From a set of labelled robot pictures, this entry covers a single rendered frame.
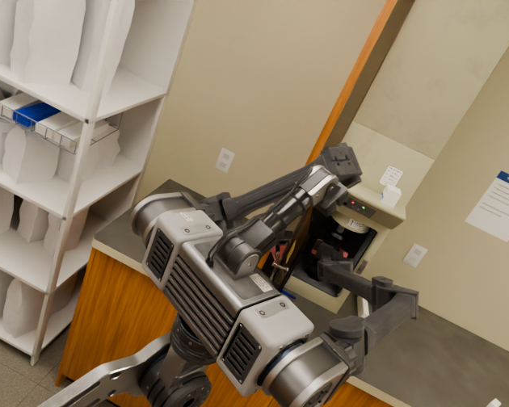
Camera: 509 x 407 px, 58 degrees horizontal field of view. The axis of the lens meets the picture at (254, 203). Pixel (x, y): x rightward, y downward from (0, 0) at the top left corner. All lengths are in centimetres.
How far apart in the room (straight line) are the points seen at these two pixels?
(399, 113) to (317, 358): 102
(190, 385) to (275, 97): 141
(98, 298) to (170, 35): 122
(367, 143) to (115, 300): 119
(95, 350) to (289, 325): 148
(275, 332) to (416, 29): 113
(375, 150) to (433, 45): 39
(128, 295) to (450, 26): 153
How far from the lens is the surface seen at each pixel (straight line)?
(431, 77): 167
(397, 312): 125
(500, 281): 246
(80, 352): 232
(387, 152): 171
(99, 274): 199
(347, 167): 115
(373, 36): 156
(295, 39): 212
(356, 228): 185
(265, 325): 86
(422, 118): 169
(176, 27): 228
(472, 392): 219
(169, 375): 113
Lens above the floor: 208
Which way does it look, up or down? 27 degrees down
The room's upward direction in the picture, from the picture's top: 25 degrees clockwise
